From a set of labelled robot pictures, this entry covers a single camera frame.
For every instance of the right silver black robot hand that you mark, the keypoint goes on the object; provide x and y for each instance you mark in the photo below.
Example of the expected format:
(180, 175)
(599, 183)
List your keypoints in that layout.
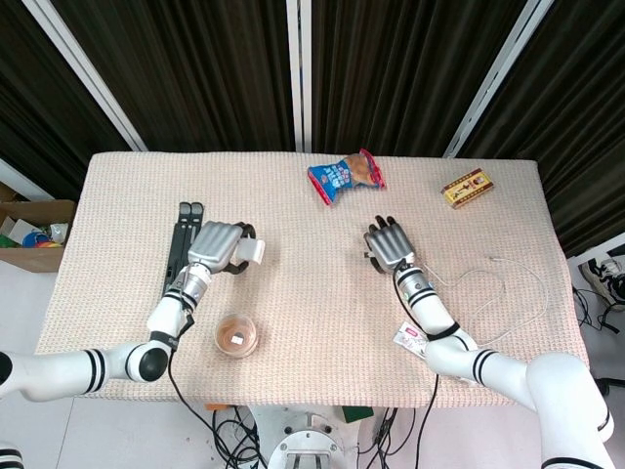
(390, 244)

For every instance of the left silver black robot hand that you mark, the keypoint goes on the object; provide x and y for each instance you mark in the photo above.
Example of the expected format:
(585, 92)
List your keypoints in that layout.
(215, 242)

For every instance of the white box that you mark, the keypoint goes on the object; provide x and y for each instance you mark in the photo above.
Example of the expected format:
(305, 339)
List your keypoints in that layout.
(253, 250)

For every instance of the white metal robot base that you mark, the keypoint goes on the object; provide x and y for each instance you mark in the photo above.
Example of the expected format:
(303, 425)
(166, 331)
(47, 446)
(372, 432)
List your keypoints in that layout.
(305, 439)

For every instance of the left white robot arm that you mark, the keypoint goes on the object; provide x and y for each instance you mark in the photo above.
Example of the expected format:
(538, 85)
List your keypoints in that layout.
(58, 373)

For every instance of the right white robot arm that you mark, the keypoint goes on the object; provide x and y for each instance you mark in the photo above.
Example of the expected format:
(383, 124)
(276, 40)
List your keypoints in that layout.
(556, 386)

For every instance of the black folding stand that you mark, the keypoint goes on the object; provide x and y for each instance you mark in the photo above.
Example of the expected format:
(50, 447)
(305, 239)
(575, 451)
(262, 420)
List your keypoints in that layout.
(179, 234)

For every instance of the beige waffle tablecloth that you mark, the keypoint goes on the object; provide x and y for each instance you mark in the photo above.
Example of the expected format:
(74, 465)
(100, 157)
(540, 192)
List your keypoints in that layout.
(312, 273)

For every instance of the blue red snack bag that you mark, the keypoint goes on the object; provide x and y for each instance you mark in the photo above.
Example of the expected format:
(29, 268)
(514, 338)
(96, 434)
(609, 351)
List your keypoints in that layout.
(342, 176)

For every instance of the floral toothpaste tube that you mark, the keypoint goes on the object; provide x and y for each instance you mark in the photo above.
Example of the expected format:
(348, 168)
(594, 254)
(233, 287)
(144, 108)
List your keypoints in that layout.
(407, 337)

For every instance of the yellow card box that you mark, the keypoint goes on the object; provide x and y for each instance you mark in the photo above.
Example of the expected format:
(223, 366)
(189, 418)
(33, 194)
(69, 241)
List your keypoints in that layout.
(468, 188)

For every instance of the clear jar of rubber bands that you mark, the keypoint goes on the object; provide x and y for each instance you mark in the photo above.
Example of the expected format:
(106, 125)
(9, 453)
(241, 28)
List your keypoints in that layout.
(237, 337)

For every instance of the dark pleated curtain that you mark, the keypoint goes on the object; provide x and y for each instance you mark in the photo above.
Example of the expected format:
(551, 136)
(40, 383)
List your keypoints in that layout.
(195, 73)

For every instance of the green object under table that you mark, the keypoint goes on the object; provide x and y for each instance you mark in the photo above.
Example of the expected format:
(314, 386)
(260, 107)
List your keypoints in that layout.
(356, 414)

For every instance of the cardboard box with clutter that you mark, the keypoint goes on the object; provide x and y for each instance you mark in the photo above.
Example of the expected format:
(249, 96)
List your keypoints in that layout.
(34, 229)

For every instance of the black white sneaker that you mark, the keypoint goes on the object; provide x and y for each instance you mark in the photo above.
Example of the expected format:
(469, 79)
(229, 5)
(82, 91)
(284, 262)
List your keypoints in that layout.
(605, 276)

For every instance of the white frame post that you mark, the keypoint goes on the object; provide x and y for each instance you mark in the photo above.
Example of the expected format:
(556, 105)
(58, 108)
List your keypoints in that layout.
(299, 73)
(88, 73)
(498, 73)

